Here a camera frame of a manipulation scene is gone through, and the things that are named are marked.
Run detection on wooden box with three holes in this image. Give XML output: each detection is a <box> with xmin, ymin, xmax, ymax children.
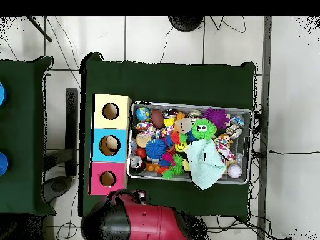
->
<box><xmin>88</xmin><ymin>93</ymin><xmax>133</xmax><ymax>196</ymax></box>

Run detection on shallow clear mesh bin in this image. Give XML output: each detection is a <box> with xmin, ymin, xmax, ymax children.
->
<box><xmin>127</xmin><ymin>101</ymin><xmax>253</xmax><ymax>186</ymax></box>

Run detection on colourful spotted cloth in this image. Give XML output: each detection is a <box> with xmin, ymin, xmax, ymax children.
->
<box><xmin>134</xmin><ymin>121</ymin><xmax>176</xmax><ymax>139</ymax></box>

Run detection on small brown football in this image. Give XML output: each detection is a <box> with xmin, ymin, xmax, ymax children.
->
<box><xmin>149</xmin><ymin>109</ymin><xmax>165</xmax><ymax>129</ymax></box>

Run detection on blue spiky rubber ball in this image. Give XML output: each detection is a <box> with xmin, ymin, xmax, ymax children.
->
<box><xmin>144</xmin><ymin>137</ymin><xmax>168</xmax><ymax>160</ymax></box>

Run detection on plain wooden block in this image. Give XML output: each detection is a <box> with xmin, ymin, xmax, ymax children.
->
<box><xmin>174</xmin><ymin>117</ymin><xmax>193</xmax><ymax>133</ymax></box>

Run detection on small globe ball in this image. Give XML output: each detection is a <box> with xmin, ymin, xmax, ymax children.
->
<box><xmin>135</xmin><ymin>106</ymin><xmax>151</xmax><ymax>122</ymax></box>

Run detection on black and red soda can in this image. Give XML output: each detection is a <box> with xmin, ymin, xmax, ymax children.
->
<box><xmin>129</xmin><ymin>155</ymin><xmax>146</xmax><ymax>173</ymax></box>

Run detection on green spiky toy with eyes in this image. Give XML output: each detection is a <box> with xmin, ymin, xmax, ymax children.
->
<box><xmin>191</xmin><ymin>117</ymin><xmax>218</xmax><ymax>141</ymax></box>

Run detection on mint green knitted cloth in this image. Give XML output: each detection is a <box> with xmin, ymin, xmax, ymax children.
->
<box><xmin>183</xmin><ymin>138</ymin><xmax>227</xmax><ymax>191</ymax></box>

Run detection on purple spiky rubber toy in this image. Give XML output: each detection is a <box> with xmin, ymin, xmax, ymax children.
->
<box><xmin>202</xmin><ymin>107</ymin><xmax>231</xmax><ymax>129</ymax></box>

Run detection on white baseball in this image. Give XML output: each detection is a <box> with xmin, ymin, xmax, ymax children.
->
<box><xmin>227</xmin><ymin>164</ymin><xmax>243</xmax><ymax>179</ymax></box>

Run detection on black upright panel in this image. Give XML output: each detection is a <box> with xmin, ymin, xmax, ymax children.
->
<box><xmin>65</xmin><ymin>87</ymin><xmax>79</xmax><ymax>177</ymax></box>

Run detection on round black stand base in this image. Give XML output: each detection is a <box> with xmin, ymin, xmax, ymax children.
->
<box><xmin>167</xmin><ymin>16</ymin><xmax>204</xmax><ymax>33</ymax></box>

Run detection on grey round floor base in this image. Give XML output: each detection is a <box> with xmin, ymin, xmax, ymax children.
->
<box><xmin>42</xmin><ymin>176</ymin><xmax>74</xmax><ymax>204</ymax></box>

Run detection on black rod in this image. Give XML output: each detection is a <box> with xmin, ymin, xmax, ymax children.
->
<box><xmin>26</xmin><ymin>16</ymin><xmax>53</xmax><ymax>43</ymax></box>

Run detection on blue round object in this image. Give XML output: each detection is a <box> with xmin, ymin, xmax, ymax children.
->
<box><xmin>0</xmin><ymin>81</ymin><xmax>6</xmax><ymax>107</ymax></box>
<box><xmin>0</xmin><ymin>151</ymin><xmax>9</xmax><ymax>176</ymax></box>

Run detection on thin black cable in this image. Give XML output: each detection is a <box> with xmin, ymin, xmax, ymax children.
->
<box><xmin>267</xmin><ymin>149</ymin><xmax>320</xmax><ymax>155</ymax></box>

